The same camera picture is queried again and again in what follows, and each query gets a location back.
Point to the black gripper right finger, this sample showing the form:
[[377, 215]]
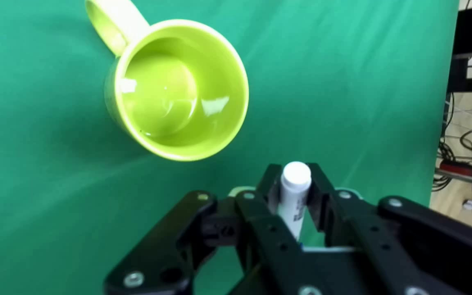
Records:
[[318, 204]]

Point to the white marker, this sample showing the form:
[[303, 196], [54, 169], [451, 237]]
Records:
[[295, 182]]

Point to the green table cloth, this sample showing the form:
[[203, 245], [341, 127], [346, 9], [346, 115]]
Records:
[[354, 86]]

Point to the yellow green mug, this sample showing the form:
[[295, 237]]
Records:
[[179, 89]]

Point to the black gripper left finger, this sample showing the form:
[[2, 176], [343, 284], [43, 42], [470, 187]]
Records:
[[269, 186]]

